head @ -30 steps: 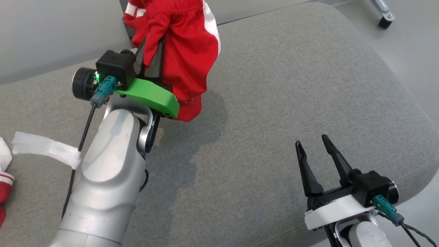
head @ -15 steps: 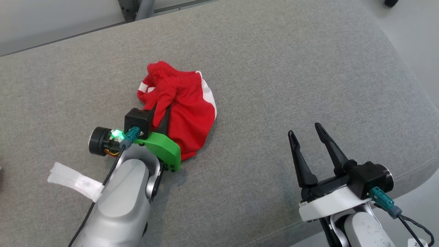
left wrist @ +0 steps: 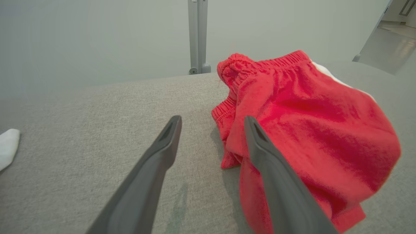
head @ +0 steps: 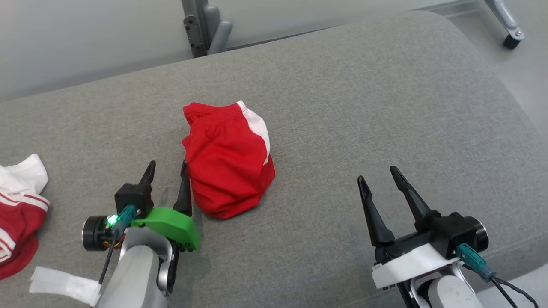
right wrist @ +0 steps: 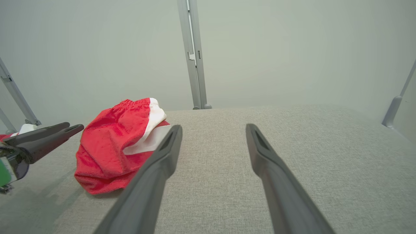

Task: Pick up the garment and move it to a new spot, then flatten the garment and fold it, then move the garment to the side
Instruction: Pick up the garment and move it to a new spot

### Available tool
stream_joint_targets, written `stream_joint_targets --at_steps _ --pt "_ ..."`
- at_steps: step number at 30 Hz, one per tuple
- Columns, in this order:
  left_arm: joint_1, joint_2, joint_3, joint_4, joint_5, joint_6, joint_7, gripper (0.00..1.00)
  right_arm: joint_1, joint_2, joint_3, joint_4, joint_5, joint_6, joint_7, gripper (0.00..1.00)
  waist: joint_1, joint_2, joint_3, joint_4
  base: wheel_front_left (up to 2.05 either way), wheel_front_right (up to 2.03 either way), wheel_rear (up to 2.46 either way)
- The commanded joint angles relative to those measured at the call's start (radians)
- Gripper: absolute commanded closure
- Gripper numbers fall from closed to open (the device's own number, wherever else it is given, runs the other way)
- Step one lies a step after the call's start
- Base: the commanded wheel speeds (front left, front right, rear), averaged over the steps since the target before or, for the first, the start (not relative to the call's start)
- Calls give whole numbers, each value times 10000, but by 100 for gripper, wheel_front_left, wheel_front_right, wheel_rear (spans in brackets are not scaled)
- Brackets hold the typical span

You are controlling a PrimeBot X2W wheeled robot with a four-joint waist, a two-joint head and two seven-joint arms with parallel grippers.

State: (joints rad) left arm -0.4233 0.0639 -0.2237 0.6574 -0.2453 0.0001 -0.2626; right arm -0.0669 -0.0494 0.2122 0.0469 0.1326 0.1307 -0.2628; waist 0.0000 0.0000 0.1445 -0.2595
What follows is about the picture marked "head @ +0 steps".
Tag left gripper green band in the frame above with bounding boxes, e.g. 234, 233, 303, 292
82, 160, 200, 252

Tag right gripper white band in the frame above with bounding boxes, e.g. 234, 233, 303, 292
357, 166, 489, 289

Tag red shorts with white panel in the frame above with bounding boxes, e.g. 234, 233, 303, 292
182, 100, 277, 220

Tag red jersey with white stripes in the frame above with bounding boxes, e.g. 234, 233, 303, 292
0, 154, 51, 281

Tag grey fabric sofa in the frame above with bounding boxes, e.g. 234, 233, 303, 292
0, 11, 548, 308

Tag white tape strip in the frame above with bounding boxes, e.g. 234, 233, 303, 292
29, 266, 103, 307

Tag grey metal stand leg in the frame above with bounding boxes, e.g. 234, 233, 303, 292
181, 0, 234, 59
484, 0, 526, 50

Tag left arm teal plug cable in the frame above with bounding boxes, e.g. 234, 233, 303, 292
98, 204, 137, 285

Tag arm teal plug cable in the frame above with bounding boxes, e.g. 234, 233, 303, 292
98, 204, 137, 285
455, 243, 541, 308

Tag right arm teal plug cable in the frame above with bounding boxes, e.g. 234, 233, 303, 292
455, 243, 541, 308

